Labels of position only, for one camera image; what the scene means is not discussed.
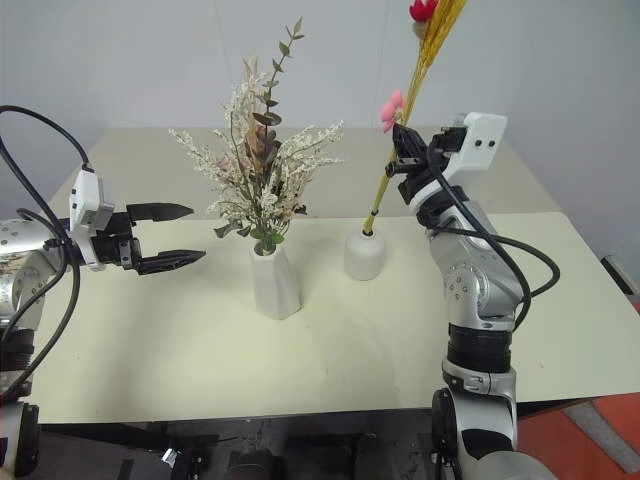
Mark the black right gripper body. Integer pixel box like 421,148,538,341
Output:
397,126,470,195

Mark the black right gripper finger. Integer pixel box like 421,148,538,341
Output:
384,157,427,178
392,123,431,161

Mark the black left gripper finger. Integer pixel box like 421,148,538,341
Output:
125,201,196,224
135,249,208,277

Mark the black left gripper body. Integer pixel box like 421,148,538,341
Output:
92,210,142,274

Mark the yellow wheat flower bouquet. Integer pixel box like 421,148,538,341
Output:
363,0,472,236

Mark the white dried flower bouquet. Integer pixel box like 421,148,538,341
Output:
168,16,347,259

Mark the round white vase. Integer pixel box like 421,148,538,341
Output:
342,228,388,282

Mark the tall faceted white vase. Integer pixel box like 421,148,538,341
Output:
248,242,305,320

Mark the dark rounded shape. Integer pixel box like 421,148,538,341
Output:
232,446,284,480

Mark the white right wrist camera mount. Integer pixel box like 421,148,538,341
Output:
443,112,508,180

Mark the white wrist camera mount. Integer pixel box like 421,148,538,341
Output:
443,112,508,180
68,168,118,272

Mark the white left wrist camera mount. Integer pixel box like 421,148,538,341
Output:
68,168,118,272

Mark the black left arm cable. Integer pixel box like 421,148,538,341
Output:
0,104,94,401

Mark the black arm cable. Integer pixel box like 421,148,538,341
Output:
424,142,562,332
0,104,94,401

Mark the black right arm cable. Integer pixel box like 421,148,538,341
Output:
424,142,562,332

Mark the grey metal frame bar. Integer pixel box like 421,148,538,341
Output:
598,253,640,304

